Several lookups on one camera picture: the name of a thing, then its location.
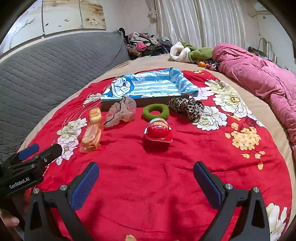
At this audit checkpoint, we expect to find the pink sheer scrunchie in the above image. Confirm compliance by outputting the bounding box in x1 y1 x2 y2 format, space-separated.
103 96 137 128

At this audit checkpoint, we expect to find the pink quilt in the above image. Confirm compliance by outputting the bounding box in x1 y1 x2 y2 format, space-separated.
212 43 296 160

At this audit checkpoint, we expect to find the green fuzzy scrunchie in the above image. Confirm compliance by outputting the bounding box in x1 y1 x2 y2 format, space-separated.
142 103 170 121

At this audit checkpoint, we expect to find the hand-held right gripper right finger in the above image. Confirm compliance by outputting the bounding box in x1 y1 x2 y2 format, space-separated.
193 161 271 241

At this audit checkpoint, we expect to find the yellow rice cracker packet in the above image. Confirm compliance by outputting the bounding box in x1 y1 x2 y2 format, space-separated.
89 107 102 124

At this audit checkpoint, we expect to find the floral wall panel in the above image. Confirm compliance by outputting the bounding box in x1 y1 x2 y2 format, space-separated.
0 0 107 56

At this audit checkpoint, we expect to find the grey quilted headboard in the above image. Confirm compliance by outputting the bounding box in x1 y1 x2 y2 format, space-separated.
0 30 130 163

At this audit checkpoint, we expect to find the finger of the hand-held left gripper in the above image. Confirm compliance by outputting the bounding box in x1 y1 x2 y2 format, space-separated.
8 143 40 164
11 143 63 171

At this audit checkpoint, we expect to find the metal frame chair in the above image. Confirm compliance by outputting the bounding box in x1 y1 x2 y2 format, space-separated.
258 37 278 63

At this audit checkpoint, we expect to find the person's left hand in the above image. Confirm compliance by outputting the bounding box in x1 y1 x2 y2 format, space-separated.
0 209 21 230

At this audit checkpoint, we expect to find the green white plush garment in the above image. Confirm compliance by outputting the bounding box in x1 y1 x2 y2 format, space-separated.
169 40 214 63

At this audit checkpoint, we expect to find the clear sandwich biscuit packet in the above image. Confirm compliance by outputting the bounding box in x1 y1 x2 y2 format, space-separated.
80 124 102 153

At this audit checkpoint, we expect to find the white air conditioner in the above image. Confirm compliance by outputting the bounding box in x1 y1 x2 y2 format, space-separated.
253 2 271 13

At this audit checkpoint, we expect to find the white pleated curtain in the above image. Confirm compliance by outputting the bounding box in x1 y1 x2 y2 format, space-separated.
154 0 247 49

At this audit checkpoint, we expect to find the dark patterned cloth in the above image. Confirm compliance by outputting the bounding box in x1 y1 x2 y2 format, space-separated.
195 59 219 71

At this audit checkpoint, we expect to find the red floral blanket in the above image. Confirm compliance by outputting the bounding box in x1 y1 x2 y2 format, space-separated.
17 68 293 241

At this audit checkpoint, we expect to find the dark shallow tray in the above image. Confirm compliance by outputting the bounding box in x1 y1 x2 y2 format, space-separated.
101 94 190 112

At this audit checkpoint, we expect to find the pile of clothes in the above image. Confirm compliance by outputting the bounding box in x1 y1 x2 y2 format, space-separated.
118 28 173 60

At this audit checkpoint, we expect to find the red toy egg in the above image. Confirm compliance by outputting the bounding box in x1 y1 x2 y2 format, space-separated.
143 117 173 143

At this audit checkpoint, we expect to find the leopard print scrunchie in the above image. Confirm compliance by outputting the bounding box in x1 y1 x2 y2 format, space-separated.
167 97 205 123

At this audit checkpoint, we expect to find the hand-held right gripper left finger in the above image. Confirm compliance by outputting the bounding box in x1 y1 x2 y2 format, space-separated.
24 162 100 241

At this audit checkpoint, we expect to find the blue striped cartoon towel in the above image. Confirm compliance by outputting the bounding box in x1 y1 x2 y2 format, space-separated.
100 67 199 101

